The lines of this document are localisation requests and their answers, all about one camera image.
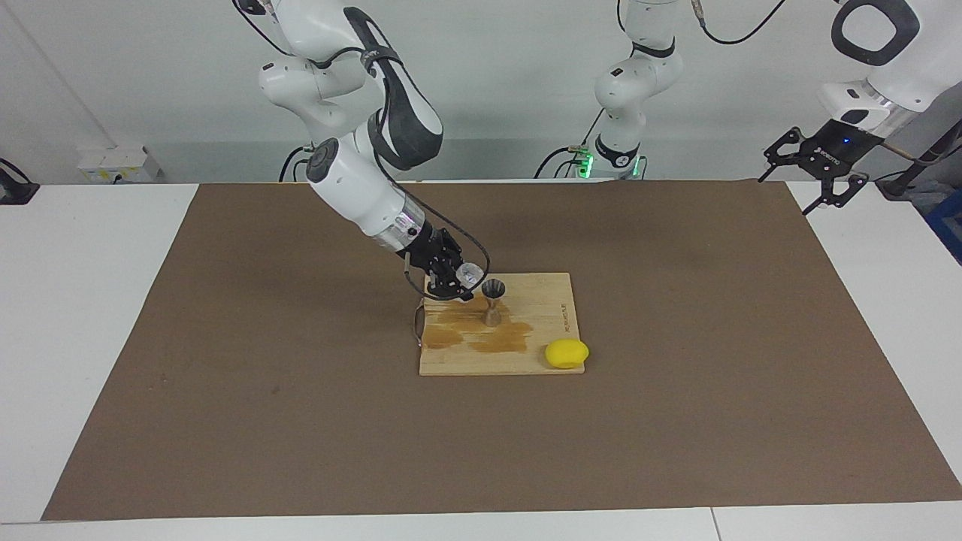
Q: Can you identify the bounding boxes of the steel double jigger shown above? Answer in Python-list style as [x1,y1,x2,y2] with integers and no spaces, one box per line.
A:
[481,279,507,328]

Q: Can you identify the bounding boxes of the white wall socket box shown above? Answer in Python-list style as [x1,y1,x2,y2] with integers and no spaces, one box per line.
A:
[77,147,162,183]

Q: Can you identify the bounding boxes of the black stand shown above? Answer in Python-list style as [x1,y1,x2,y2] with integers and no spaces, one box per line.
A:
[876,120,962,200]

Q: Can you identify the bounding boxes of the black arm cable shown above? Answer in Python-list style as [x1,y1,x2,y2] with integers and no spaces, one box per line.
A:
[233,0,492,298]
[691,0,786,46]

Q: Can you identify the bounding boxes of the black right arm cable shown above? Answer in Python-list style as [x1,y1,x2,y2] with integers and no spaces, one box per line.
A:
[233,0,492,298]

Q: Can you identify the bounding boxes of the yellow lemon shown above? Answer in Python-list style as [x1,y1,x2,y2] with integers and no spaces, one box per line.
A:
[544,338,591,370]

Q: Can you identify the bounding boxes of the black base cable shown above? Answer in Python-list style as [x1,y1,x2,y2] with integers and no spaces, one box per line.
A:
[534,109,606,180]
[278,145,316,183]

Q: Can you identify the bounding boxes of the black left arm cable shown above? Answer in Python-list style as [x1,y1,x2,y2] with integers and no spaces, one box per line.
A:
[691,0,786,46]

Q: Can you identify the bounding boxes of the brown table mat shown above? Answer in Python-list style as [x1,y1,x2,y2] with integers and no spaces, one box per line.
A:
[41,179,962,521]

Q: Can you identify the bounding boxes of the wooden cutting board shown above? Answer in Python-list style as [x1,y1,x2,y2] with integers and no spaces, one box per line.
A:
[412,272,586,376]

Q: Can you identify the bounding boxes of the black table clamp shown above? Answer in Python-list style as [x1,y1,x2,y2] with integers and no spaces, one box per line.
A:
[0,158,40,205]

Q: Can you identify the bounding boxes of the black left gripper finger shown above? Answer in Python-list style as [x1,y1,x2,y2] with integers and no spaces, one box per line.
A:
[758,128,809,183]
[803,169,869,216]

